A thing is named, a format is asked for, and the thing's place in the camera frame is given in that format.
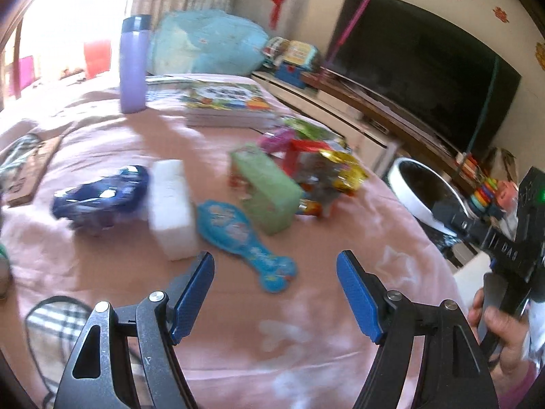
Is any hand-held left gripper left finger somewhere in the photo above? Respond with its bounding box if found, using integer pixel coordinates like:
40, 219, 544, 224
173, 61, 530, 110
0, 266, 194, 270
54, 251, 216, 409

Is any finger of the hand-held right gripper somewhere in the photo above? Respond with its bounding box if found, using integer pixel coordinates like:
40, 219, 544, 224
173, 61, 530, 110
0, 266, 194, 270
432, 202, 495, 248

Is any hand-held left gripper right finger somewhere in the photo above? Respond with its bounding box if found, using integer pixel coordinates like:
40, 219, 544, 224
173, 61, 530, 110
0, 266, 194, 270
336, 251, 501, 409

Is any white-rimmed trash bin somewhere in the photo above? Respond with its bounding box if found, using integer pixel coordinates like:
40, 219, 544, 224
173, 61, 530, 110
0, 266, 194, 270
387, 157, 473, 265

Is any blue spoon-shaped packet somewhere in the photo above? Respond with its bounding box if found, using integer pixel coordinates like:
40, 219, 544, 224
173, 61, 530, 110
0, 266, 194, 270
197, 199, 299, 294

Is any red wrapper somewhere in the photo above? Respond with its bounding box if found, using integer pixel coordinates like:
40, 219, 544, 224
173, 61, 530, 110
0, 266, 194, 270
281, 138, 333, 175

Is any person's right forearm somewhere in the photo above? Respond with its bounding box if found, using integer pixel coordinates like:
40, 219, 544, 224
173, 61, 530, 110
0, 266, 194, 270
496, 362, 545, 409

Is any person's right hand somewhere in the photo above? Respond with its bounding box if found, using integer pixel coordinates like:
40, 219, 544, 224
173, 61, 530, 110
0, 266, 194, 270
468, 287, 533, 396

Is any orange toy cash register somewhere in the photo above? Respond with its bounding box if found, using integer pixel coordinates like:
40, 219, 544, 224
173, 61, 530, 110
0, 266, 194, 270
457, 155, 480, 177

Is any white furniture piece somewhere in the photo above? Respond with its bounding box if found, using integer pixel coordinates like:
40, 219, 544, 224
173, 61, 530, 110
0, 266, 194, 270
453, 249, 495, 307

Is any white foam block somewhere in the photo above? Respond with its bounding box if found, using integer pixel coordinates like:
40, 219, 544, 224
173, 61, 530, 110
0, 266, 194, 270
147, 159, 201, 261

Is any clear plastic wrapper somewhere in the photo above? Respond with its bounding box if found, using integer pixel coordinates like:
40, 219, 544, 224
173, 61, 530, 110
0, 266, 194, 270
294, 157, 341, 220

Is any gold foil wrapper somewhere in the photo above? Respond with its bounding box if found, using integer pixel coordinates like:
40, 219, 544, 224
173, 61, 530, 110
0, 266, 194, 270
319, 149, 369, 197

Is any green sponge block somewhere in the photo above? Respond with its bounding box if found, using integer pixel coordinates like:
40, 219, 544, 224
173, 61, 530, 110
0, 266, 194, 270
230, 145, 304, 236

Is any blue toy car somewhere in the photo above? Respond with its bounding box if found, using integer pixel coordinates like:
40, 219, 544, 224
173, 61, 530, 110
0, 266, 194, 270
51, 164, 152, 237

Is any checked cloth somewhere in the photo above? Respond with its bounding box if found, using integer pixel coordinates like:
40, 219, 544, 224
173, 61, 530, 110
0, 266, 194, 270
23, 296, 145, 409

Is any large black television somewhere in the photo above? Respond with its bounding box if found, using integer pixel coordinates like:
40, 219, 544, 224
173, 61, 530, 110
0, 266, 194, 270
326, 0, 522, 154

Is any green wrapper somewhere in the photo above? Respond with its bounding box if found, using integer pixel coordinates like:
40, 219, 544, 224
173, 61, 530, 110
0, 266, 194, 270
283, 117, 341, 141

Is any white television stand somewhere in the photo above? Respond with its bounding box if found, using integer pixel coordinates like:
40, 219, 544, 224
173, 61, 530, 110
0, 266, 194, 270
251, 70, 482, 197

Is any wooden board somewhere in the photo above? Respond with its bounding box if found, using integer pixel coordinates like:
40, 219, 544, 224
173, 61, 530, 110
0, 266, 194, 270
2, 136, 64, 207

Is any pink stick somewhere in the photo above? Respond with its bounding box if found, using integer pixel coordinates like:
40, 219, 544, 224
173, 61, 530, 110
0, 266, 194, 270
326, 0, 373, 71

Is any blue toy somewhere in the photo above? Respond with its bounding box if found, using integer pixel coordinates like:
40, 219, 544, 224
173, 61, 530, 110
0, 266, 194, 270
275, 62, 305, 90

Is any purple thermos bottle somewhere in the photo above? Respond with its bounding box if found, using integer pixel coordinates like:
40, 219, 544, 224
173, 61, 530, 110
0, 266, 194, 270
119, 14, 153, 114

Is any teal floral cloth cover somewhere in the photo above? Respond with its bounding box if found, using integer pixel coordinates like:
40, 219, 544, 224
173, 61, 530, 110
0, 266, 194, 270
149, 9, 270, 78

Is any red pot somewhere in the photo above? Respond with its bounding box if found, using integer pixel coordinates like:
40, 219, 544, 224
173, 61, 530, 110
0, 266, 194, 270
84, 39, 112, 79

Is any magenta container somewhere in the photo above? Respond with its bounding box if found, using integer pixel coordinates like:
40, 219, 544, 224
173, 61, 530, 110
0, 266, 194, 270
19, 55, 35, 88

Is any ring stacking toy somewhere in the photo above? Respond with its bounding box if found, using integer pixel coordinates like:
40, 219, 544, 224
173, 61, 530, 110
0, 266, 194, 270
468, 177, 499, 214

